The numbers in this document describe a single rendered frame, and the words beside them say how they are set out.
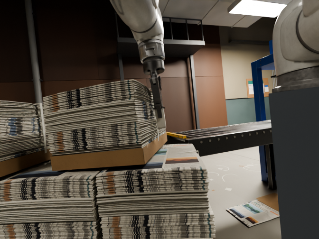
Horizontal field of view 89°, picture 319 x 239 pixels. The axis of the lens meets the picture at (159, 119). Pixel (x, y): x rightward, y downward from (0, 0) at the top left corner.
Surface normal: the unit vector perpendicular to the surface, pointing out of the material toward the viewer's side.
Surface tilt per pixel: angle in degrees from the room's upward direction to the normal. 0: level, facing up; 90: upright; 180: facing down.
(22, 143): 90
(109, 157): 93
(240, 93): 90
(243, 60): 90
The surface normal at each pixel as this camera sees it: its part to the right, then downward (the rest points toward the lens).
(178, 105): 0.28, -0.01
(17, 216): -0.09, 0.03
